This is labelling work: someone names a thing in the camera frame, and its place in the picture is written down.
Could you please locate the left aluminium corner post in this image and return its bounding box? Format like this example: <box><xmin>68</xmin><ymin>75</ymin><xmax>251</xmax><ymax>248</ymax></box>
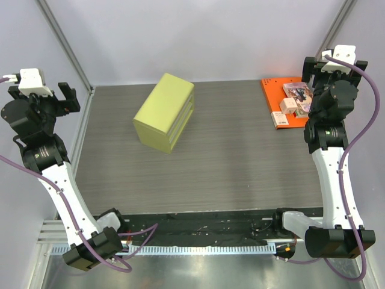
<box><xmin>35</xmin><ymin>0</ymin><xmax>93</xmax><ymax>93</ymax></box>

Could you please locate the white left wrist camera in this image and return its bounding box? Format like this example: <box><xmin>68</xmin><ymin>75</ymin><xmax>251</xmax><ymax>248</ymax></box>
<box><xmin>8</xmin><ymin>68</ymin><xmax>53</xmax><ymax>96</ymax></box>

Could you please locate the small beige cube box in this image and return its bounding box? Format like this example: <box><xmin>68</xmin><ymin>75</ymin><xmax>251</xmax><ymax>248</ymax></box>
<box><xmin>279</xmin><ymin>98</ymin><xmax>298</xmax><ymax>114</ymax></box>

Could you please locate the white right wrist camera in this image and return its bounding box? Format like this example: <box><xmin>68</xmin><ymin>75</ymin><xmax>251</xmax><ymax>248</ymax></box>
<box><xmin>321</xmin><ymin>45</ymin><xmax>356</xmax><ymax>75</ymax></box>

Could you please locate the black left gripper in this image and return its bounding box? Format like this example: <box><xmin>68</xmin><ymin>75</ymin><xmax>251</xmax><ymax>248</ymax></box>
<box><xmin>9</xmin><ymin>83</ymin><xmax>79</xmax><ymax>134</ymax></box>

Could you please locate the white slotted cable duct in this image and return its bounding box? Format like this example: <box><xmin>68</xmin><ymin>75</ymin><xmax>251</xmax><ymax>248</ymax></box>
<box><xmin>51</xmin><ymin>244</ymin><xmax>277</xmax><ymax>256</ymax></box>

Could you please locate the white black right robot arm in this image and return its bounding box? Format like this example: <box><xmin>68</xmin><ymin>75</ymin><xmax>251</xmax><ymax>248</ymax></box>
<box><xmin>271</xmin><ymin>56</ymin><xmax>376</xmax><ymax>259</ymax></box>

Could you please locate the aluminium corner post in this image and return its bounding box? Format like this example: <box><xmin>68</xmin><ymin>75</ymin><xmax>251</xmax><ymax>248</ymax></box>
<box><xmin>315</xmin><ymin>0</ymin><xmax>357</xmax><ymax>60</ymax></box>
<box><xmin>35</xmin><ymin>0</ymin><xmax>93</xmax><ymax>93</ymax></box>

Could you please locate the white red small box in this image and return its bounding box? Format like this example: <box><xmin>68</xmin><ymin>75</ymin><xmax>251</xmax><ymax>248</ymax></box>
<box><xmin>271</xmin><ymin>111</ymin><xmax>289</xmax><ymax>128</ymax></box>

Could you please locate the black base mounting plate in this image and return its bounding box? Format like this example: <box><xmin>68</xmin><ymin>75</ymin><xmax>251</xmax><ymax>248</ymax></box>
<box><xmin>123</xmin><ymin>210</ymin><xmax>294</xmax><ymax>247</ymax></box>

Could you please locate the green metal drawer toolbox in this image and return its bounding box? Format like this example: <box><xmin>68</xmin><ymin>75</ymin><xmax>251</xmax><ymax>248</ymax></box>
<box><xmin>133</xmin><ymin>73</ymin><xmax>194</xmax><ymax>154</ymax></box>

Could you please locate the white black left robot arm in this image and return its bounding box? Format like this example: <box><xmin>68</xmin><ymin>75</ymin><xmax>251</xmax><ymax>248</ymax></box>
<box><xmin>1</xmin><ymin>76</ymin><xmax>131</xmax><ymax>273</ymax></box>

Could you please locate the right aluminium corner post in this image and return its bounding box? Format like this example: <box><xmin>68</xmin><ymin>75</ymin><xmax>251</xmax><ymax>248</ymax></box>
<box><xmin>315</xmin><ymin>0</ymin><xmax>357</xmax><ymax>60</ymax></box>

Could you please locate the orange flat tray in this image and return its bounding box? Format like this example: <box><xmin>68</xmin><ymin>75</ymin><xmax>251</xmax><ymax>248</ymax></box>
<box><xmin>260</xmin><ymin>77</ymin><xmax>308</xmax><ymax>129</ymax></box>

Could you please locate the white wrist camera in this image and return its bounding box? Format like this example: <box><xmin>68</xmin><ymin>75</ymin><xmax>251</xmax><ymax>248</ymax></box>
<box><xmin>321</xmin><ymin>45</ymin><xmax>356</xmax><ymax>75</ymax></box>
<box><xmin>8</xmin><ymin>68</ymin><xmax>53</xmax><ymax>96</ymax></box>

